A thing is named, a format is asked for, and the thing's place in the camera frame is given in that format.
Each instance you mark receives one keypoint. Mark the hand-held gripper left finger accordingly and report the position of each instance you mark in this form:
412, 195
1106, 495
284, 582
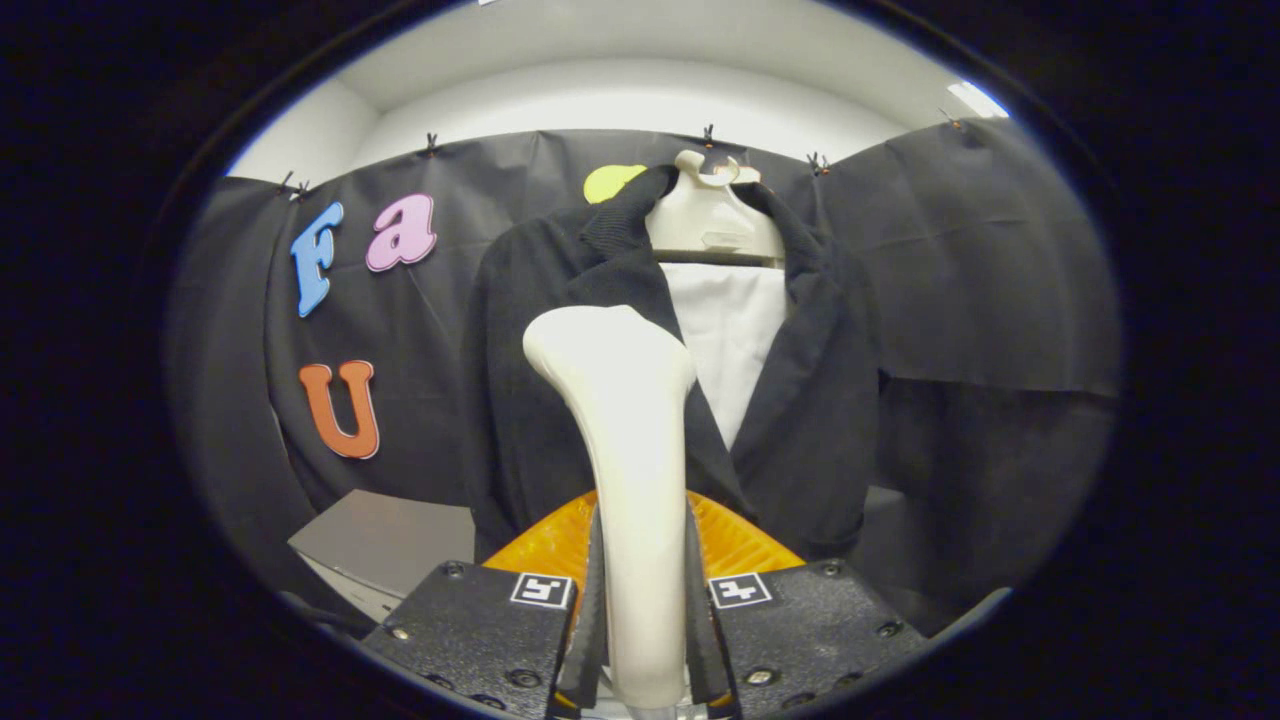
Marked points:
590, 640

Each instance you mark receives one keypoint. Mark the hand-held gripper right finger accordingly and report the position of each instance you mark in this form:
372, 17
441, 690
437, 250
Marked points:
700, 640

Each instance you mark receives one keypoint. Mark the white garment steamer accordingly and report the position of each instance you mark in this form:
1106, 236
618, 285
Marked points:
630, 450

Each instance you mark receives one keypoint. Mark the white shirt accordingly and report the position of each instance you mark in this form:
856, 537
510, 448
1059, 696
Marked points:
730, 340

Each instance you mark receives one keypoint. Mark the grey cabinet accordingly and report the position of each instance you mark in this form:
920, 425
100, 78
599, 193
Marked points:
390, 540

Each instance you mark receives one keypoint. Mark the white plastic hanger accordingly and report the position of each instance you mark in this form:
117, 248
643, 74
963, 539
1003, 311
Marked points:
705, 220

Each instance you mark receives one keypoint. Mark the black blazer jacket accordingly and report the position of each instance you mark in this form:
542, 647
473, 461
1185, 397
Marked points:
540, 400

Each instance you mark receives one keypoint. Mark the black backdrop cloth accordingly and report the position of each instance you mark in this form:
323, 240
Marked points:
1000, 300

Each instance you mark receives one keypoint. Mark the ceiling light panel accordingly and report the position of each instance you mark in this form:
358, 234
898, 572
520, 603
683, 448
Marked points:
978, 98

